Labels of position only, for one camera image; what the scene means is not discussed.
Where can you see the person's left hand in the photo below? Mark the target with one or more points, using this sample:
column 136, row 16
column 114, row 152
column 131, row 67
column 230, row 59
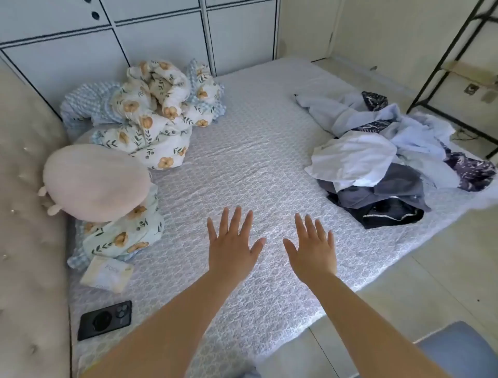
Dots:
column 232, row 253

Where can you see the person's right hand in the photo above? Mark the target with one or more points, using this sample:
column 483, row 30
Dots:
column 313, row 253

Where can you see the bed with grey patterned sheet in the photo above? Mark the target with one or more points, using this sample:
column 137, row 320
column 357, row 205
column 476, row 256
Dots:
column 257, row 156

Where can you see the light blue hooded jacket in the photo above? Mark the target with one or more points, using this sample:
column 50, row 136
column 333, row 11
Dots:
column 416, row 136

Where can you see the dark purple patterned garment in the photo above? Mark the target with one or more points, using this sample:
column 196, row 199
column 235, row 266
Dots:
column 471, row 171

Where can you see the person's left forearm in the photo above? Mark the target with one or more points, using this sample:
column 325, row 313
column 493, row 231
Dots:
column 179, row 331

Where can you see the person's right forearm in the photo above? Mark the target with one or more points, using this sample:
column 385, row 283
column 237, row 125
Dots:
column 373, row 335

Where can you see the floral pillow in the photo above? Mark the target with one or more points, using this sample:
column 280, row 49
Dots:
column 128, row 234

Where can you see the white packet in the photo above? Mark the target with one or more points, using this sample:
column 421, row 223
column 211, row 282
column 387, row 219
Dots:
column 107, row 273

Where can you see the black phone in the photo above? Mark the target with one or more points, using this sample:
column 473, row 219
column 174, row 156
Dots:
column 105, row 320

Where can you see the pink plush pillow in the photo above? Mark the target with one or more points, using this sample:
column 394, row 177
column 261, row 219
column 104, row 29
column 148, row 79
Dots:
column 93, row 183

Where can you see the grey-blue stool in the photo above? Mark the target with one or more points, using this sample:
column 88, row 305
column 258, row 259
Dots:
column 463, row 354

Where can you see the beige tufted headboard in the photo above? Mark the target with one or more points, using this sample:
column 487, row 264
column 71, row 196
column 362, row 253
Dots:
column 27, row 257

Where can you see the floral bunched quilt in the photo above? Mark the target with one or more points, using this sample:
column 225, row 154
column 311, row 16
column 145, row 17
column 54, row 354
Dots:
column 85, row 101

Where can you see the white wardrobe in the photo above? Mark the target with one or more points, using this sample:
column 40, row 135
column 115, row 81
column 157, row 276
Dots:
column 155, row 39

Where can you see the black metal rack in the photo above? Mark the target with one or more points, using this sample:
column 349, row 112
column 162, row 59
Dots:
column 455, row 31

